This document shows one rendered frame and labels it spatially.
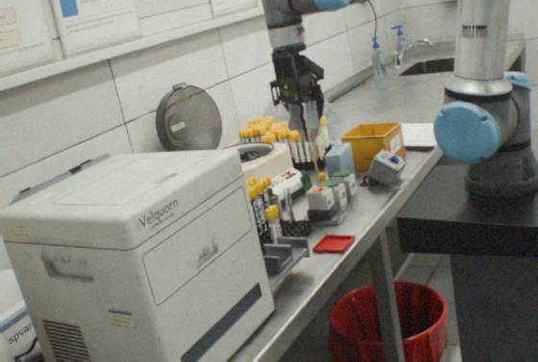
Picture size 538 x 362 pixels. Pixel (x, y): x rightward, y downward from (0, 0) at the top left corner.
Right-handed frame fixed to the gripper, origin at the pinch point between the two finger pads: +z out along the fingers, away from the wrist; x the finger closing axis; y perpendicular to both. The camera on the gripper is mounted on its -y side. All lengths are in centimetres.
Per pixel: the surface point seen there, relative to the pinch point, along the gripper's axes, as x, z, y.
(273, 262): 3.9, 14.5, 32.0
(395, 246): -24, 81, -108
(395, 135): 6.1, 12.9, -39.2
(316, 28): -51, -11, -128
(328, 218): 1.8, 18.9, 2.6
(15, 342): -37, 19, 59
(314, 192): -0.6, 12.9, 2.0
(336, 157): -2.6, 11.4, -17.4
